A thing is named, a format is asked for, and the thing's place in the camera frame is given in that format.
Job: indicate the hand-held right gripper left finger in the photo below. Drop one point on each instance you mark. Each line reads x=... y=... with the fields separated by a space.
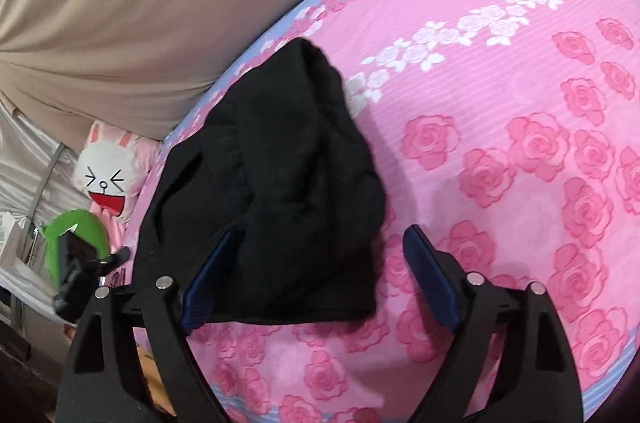
x=210 y=283

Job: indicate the dark wooden furniture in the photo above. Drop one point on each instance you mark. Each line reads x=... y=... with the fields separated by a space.
x=22 y=368

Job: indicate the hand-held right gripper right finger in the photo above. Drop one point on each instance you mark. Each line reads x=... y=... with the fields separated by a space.
x=431 y=275

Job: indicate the pink floral bed sheet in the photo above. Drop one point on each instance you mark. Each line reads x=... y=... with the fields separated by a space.
x=500 y=78

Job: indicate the white sheer cloth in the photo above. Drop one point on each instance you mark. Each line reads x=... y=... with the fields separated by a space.
x=25 y=163

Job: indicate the grey metal rod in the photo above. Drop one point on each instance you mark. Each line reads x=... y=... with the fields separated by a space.
x=45 y=183

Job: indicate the black pants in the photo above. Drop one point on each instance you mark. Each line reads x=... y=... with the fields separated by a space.
x=280 y=183

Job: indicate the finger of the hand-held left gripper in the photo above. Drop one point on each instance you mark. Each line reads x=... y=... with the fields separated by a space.
x=121 y=257

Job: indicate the white bunny face pillow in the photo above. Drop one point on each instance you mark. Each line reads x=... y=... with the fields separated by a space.
x=107 y=175

